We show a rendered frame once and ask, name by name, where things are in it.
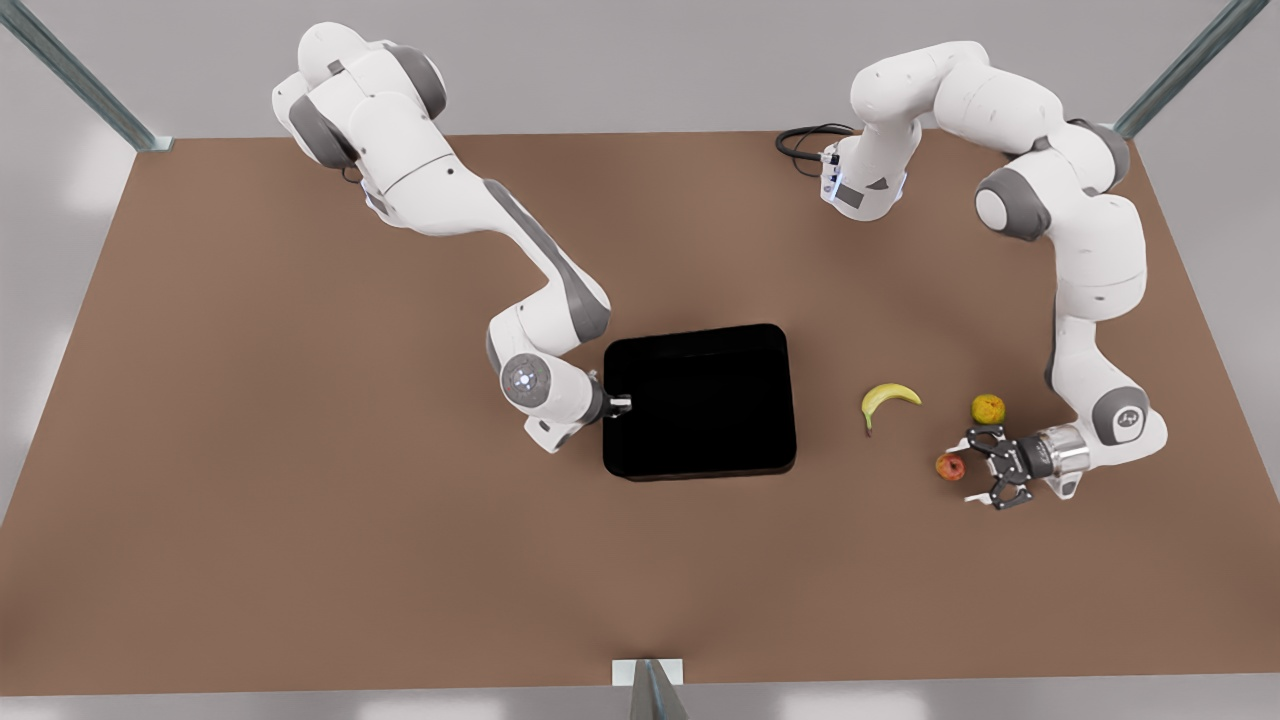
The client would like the black storage box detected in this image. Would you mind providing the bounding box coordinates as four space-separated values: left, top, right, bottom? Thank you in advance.
602 323 798 483

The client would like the black cable loop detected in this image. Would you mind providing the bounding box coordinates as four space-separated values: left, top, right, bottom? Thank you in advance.
775 123 857 180

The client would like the silver frame post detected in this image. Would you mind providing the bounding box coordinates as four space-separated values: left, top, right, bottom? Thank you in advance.
1111 0 1272 140
611 658 692 720
0 0 174 154

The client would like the yellow banana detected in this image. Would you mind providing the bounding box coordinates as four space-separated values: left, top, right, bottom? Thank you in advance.
861 383 923 438

